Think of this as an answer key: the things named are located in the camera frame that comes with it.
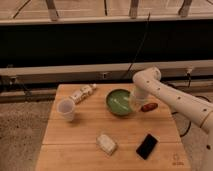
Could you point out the brown oblong object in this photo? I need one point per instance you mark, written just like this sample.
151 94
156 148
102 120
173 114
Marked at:
149 107

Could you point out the green ceramic bowl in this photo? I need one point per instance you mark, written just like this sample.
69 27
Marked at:
117 102

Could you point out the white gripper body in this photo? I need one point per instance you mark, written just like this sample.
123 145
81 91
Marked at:
138 95

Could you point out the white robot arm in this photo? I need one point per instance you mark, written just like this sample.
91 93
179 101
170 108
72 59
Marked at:
198 111

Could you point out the white labelled bottle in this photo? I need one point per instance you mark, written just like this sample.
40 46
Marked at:
84 92

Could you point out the wooden table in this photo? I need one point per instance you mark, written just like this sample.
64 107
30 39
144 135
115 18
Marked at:
71 146

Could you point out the black smartphone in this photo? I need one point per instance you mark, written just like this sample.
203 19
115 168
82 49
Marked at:
146 147

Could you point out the clear plastic cup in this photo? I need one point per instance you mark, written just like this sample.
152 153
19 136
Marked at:
65 108

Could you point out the white wrapped block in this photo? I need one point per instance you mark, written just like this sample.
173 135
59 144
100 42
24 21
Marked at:
106 143

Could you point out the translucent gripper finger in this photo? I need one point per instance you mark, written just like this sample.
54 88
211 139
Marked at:
135 106

